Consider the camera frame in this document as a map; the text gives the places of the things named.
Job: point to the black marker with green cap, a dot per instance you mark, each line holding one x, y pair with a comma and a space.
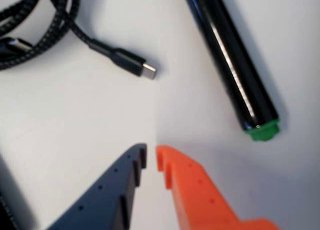
225, 52

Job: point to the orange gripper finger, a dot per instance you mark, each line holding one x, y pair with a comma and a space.
200, 197

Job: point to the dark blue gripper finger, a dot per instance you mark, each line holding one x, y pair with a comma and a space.
107, 197

